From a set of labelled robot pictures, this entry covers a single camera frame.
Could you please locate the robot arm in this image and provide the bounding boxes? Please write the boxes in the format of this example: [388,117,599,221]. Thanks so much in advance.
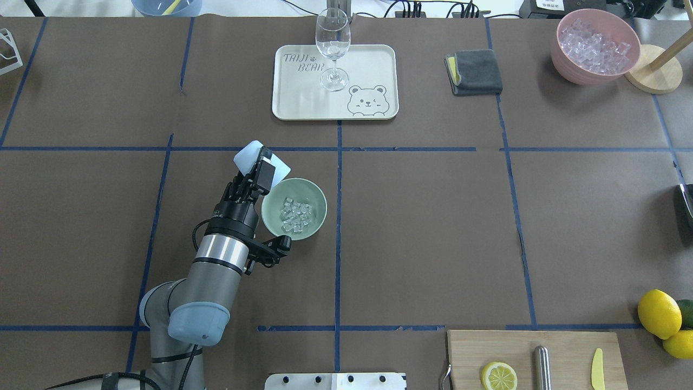
[55,147,290,389]

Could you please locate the blue bowl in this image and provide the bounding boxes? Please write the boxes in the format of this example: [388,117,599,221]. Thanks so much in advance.
[131,1,205,17]

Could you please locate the lemon half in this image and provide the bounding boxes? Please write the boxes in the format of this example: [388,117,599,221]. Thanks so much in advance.
[480,361,518,390]

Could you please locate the green lime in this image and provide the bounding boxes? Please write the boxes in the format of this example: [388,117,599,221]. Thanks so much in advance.
[676,299,693,330]

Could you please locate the pink bowl of ice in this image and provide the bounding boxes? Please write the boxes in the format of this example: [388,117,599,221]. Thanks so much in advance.
[551,8,641,86]

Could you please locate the ice cubes in green bowl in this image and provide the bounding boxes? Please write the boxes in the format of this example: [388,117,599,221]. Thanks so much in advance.
[279,197,315,234]

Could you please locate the yellow plastic knife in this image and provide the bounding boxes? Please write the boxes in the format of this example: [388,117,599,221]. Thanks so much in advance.
[591,348,605,390]

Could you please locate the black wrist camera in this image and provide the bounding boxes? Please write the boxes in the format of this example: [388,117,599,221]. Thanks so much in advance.
[255,235,292,268]

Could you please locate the white wire cup rack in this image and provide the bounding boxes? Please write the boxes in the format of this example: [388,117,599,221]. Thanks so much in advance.
[1,29,24,75]

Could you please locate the clear wine glass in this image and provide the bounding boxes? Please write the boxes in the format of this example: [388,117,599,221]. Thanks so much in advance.
[315,7,351,92]

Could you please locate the light green bowl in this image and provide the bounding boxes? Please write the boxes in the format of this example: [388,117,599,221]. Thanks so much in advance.
[261,178,328,241]

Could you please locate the steel knife handle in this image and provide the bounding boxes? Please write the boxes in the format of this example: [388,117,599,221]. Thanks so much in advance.
[534,345,552,389]

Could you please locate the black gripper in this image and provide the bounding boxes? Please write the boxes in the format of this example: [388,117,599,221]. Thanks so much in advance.
[212,153,276,228]

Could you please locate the cream serving tray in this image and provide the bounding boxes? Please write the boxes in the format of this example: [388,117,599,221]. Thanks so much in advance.
[272,44,400,120]

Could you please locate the wooden cutting board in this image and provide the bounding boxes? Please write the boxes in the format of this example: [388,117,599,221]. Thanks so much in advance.
[447,330,628,389]

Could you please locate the light blue plastic cup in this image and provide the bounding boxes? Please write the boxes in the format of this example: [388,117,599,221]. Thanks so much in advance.
[233,140,291,192]

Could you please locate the yellow lemon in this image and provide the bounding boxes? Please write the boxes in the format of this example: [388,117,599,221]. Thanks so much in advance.
[638,289,682,340]
[663,330,693,360]

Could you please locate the wooden mug tree stand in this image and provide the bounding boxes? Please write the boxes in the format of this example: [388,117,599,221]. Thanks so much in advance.
[625,29,692,94]

